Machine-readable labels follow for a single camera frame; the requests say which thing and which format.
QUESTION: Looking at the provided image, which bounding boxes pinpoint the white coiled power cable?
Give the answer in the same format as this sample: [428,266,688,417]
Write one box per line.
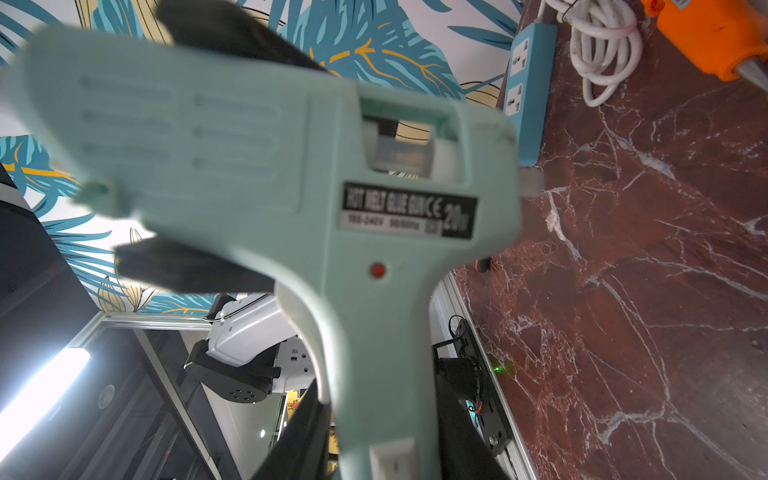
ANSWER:
[542,0,644,109]

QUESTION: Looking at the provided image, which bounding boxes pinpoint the orange small glue gun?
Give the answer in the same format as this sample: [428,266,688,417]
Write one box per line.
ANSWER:
[642,0,767,91]

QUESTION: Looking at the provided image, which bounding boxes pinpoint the blue white power strip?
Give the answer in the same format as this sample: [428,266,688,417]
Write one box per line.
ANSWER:
[503,22,558,167]

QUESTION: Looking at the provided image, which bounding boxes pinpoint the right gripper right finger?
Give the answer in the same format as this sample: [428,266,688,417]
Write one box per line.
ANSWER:
[434,359,508,480]

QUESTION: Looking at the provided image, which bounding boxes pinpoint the aluminium front rail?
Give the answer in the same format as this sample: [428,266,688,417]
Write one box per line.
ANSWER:
[429,274,539,479]

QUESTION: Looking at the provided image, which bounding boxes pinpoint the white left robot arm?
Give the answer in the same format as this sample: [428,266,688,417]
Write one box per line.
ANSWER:
[184,293,315,403]

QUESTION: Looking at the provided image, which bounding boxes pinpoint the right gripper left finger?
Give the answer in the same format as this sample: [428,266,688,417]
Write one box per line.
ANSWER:
[252,381,331,480]

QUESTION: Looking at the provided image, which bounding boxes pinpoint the small mint glue gun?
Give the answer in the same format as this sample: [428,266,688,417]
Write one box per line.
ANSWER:
[5,25,521,479]

